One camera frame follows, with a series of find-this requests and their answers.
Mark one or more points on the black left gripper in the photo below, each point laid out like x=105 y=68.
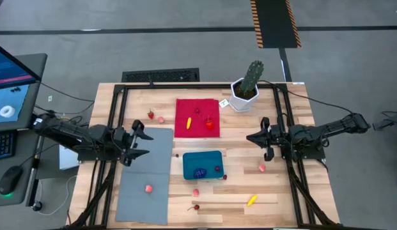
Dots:
x=124 y=143

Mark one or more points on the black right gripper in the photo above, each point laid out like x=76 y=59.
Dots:
x=274 y=137

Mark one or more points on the pink toy peach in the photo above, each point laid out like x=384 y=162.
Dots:
x=149 y=188
x=262 y=167
x=195 y=192
x=160 y=119

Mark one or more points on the small red toy strawberry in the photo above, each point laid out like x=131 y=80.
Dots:
x=150 y=114

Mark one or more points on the yellow toy corn cob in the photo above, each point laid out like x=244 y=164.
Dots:
x=188 y=123
x=252 y=200

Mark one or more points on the red fruit with green stem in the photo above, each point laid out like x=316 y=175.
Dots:
x=210 y=124

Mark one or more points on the red cloth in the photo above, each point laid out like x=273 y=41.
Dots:
x=182 y=108

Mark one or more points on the teal plastic container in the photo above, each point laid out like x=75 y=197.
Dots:
x=201 y=159

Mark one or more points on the grey cloth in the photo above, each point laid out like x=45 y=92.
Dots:
x=147 y=207

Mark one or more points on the purple toy blackberry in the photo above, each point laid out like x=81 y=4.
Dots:
x=199 y=172

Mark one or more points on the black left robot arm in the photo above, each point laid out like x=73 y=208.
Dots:
x=73 y=135

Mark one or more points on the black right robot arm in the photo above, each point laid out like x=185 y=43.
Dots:
x=329 y=127

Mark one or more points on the white hexagonal plant pot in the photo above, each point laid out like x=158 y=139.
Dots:
x=237 y=103

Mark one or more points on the small white card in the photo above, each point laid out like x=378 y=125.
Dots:
x=223 y=103

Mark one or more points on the green cactus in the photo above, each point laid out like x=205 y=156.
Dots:
x=252 y=76

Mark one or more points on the white box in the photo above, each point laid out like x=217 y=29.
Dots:
x=67 y=159

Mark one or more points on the black and silver pole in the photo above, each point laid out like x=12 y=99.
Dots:
x=34 y=185

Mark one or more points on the black hazard striped floor mat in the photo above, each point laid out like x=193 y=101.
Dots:
x=275 y=22

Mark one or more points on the black floor stand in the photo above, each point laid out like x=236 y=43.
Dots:
x=390 y=123

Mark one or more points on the black computer mouse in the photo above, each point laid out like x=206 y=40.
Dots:
x=9 y=179

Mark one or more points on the dark grey side desk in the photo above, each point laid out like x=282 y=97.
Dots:
x=16 y=202

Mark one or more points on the black keyboard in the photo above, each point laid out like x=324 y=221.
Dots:
x=3 y=145

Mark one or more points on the computer monitor with blue screen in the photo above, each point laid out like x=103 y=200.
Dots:
x=9 y=70

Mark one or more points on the black aluminium table frame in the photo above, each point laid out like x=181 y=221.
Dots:
x=153 y=86

